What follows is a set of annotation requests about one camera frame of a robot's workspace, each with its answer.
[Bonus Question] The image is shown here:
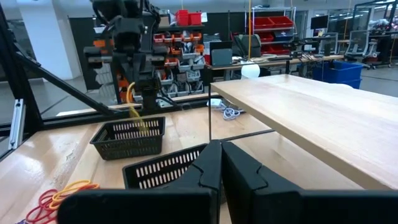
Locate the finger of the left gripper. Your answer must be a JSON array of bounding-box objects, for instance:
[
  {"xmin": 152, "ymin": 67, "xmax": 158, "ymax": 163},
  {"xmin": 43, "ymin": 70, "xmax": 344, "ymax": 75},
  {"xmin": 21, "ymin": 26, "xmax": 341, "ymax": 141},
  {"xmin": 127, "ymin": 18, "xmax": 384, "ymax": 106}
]
[
  {"xmin": 136, "ymin": 62, "xmax": 158, "ymax": 90},
  {"xmin": 119, "ymin": 62, "xmax": 137, "ymax": 84}
]

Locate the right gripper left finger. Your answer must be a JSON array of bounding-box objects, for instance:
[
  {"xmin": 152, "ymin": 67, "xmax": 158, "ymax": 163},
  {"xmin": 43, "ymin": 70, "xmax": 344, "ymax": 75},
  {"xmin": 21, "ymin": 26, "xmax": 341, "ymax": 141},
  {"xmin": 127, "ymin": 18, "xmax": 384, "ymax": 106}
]
[{"xmin": 57, "ymin": 139, "xmax": 223, "ymax": 224}]

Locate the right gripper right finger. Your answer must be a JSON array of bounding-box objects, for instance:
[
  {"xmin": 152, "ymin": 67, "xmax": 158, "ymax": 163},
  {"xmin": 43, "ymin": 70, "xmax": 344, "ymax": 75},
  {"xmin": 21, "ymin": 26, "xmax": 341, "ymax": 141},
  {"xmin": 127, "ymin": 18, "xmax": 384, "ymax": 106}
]
[{"xmin": 222, "ymin": 142, "xmax": 398, "ymax": 224}]

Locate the yellow rubber band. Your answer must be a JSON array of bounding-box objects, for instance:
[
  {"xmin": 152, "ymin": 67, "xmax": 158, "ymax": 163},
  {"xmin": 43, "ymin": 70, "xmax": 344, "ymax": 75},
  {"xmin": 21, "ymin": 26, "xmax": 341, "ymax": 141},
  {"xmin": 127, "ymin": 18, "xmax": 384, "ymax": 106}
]
[
  {"xmin": 49, "ymin": 179, "xmax": 91, "ymax": 211},
  {"xmin": 125, "ymin": 82, "xmax": 150, "ymax": 136}
]

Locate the black plastic basket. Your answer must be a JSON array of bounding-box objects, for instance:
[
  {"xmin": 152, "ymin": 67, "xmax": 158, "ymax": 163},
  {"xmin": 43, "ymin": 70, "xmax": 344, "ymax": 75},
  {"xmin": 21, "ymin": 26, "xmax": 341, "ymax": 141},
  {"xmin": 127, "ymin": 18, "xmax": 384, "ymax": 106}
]
[
  {"xmin": 122, "ymin": 142, "xmax": 208, "ymax": 190},
  {"xmin": 89, "ymin": 116, "xmax": 166, "ymax": 161}
]

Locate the orange rubber band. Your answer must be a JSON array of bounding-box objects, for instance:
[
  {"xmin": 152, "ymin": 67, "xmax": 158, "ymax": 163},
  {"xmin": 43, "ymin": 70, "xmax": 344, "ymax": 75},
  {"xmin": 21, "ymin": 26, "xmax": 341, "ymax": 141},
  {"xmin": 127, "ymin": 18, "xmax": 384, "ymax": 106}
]
[{"xmin": 57, "ymin": 182, "xmax": 101, "ymax": 203}]

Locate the grey office chair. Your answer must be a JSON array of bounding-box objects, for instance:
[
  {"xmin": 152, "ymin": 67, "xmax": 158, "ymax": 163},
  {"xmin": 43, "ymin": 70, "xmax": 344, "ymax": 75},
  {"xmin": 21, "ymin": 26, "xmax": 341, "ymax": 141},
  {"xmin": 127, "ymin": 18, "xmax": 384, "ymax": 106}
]
[
  {"xmin": 317, "ymin": 32, "xmax": 340, "ymax": 56},
  {"xmin": 344, "ymin": 29, "xmax": 371, "ymax": 68}
]

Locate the parts rack with small bins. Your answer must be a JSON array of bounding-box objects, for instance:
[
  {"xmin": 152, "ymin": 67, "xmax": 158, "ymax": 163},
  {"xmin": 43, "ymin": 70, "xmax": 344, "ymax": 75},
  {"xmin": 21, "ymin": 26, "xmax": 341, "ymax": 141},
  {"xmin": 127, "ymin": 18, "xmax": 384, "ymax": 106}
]
[{"xmin": 152, "ymin": 24, "xmax": 206, "ymax": 98}]

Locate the red storage box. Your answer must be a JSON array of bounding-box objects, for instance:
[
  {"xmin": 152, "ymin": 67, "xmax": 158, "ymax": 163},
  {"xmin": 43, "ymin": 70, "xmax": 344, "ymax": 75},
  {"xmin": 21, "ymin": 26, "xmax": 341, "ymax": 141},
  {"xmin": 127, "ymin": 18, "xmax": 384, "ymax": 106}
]
[
  {"xmin": 188, "ymin": 12, "xmax": 203, "ymax": 26},
  {"xmin": 175, "ymin": 9, "xmax": 190, "ymax": 27}
]

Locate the white power adapter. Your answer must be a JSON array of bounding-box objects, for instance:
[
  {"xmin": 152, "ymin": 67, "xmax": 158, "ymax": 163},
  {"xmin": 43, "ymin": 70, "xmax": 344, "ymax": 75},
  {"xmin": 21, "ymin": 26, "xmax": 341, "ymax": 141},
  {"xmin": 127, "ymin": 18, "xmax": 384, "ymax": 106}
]
[{"xmin": 206, "ymin": 98, "xmax": 223, "ymax": 109}]

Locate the dark grey laptop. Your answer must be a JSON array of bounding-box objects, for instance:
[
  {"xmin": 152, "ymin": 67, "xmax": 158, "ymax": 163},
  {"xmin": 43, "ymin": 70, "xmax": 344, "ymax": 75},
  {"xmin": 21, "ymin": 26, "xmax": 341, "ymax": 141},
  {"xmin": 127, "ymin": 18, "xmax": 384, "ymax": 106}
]
[{"xmin": 210, "ymin": 40, "xmax": 234, "ymax": 67}]

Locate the wooden shelf with black legs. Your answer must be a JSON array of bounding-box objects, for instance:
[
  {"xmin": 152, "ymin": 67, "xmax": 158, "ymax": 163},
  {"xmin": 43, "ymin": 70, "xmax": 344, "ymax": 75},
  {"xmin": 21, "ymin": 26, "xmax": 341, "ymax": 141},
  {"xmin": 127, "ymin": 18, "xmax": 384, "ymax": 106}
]
[{"xmin": 207, "ymin": 73, "xmax": 398, "ymax": 190}]

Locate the olive grey backpack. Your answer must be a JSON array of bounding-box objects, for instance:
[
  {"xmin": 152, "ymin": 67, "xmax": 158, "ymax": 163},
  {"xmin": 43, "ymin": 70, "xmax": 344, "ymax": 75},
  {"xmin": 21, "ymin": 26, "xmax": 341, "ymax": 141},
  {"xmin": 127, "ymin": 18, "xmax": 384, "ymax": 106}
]
[{"xmin": 233, "ymin": 33, "xmax": 262, "ymax": 58}]

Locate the small red bin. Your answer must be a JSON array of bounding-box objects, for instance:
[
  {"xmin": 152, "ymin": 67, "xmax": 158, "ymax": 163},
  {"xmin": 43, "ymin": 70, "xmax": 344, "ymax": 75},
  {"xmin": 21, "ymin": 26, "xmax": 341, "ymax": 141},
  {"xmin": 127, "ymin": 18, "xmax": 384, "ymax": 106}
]
[{"xmin": 257, "ymin": 32, "xmax": 275, "ymax": 43}]

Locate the large red bin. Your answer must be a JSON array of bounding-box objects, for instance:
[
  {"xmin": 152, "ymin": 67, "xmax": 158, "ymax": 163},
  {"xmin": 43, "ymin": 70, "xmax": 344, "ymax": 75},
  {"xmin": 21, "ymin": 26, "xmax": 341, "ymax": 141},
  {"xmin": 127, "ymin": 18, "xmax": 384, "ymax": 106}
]
[
  {"xmin": 269, "ymin": 15, "xmax": 295, "ymax": 29},
  {"xmin": 253, "ymin": 17, "xmax": 276, "ymax": 30}
]

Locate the wide red bin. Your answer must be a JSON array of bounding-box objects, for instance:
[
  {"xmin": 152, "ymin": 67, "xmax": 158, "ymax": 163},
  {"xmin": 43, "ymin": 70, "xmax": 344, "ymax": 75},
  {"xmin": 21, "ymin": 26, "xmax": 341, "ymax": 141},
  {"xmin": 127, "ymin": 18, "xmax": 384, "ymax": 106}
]
[{"xmin": 260, "ymin": 44, "xmax": 292, "ymax": 56}]

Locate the long wooden workbench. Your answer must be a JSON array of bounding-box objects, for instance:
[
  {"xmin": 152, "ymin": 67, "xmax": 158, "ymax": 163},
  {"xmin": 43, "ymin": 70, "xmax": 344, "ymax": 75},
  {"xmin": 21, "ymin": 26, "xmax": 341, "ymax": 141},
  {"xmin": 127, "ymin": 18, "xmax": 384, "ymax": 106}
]
[{"xmin": 205, "ymin": 54, "xmax": 345, "ymax": 82}]

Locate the grey blue bin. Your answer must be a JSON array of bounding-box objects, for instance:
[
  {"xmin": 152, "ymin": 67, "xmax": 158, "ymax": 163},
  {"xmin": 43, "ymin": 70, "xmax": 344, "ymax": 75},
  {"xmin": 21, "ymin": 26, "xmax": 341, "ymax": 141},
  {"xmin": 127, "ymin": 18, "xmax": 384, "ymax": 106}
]
[{"xmin": 273, "ymin": 29, "xmax": 295, "ymax": 42}]

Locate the blue plastic tub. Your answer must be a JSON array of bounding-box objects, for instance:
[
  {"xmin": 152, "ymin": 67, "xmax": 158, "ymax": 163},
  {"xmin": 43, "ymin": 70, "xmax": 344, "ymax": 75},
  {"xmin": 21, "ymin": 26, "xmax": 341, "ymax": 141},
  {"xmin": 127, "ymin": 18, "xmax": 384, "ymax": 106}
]
[{"xmin": 312, "ymin": 60, "xmax": 364, "ymax": 90}]

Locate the black computer monitor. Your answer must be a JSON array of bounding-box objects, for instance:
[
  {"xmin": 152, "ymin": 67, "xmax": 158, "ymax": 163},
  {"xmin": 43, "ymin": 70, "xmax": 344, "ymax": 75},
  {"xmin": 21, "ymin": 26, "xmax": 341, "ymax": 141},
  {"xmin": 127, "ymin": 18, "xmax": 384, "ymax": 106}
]
[{"xmin": 310, "ymin": 14, "xmax": 330, "ymax": 30}]

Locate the white coiled cable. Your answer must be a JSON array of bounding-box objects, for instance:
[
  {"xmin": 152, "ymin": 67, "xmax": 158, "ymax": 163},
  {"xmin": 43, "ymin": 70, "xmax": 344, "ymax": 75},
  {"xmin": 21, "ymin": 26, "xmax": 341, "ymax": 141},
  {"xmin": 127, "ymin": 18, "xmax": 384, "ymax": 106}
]
[{"xmin": 217, "ymin": 104, "xmax": 245, "ymax": 121}]

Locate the black aluminium rig frame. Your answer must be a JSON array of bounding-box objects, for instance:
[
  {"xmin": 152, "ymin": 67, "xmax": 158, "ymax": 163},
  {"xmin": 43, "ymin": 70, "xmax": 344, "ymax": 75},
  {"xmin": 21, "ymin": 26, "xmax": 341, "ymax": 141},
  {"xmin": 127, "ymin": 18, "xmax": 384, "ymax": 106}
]
[{"xmin": 0, "ymin": 2, "xmax": 215, "ymax": 162}]

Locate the silver metal bracket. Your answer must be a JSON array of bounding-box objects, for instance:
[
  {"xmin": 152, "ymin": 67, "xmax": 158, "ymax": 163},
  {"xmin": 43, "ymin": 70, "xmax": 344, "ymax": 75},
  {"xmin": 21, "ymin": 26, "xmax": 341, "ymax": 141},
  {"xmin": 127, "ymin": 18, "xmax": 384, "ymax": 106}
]
[{"xmin": 7, "ymin": 98, "xmax": 26, "ymax": 151}]

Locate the metal wire shelf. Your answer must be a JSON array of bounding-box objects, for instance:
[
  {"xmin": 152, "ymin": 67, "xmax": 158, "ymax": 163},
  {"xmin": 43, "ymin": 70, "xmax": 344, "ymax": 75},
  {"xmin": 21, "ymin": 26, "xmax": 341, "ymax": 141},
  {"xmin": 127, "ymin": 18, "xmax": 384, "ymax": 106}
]
[{"xmin": 250, "ymin": 5, "xmax": 297, "ymax": 57}]

